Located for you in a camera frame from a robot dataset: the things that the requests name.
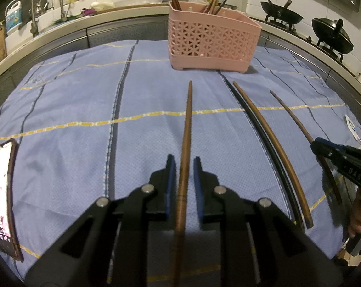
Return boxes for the blue checked tablecloth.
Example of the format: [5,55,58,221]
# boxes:
[0,39,361,287]

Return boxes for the white cloth label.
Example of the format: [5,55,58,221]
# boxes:
[344,114,361,148]

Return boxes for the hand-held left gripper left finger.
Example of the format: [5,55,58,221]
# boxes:
[23,154,177,287]

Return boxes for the black wok with lid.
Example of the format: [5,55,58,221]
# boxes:
[311,17,355,55]

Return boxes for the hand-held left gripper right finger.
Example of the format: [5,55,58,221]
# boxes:
[193,156,345,287]

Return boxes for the white and blue detergent bottle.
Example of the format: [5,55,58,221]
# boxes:
[5,0,23,35]

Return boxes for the white plastic bag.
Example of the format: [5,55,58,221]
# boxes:
[90,1,116,11]

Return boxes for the smartphone with lit screen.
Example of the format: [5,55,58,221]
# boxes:
[0,139,24,262]

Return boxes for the person's right hand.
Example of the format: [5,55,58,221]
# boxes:
[347,189,361,240]

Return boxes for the black wok with handle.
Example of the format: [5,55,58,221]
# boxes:
[252,0,304,26]

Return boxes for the green vegetables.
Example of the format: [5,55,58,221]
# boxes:
[51,16,77,25]

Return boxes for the metal kitchen faucet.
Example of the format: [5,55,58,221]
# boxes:
[18,0,40,37]
[36,0,66,22]

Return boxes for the gas stove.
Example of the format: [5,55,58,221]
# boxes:
[258,14,359,77]

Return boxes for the brown wooden chopstick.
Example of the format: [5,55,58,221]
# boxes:
[172,80,194,287]
[233,81,314,229]

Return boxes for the pink plastic utensil basket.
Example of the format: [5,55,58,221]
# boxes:
[168,1,263,74]

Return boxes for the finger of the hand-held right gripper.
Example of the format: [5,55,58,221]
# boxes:
[314,136,349,158]
[310,141,339,171]

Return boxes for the thin brown chopstick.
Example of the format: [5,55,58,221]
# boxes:
[270,90,343,206]

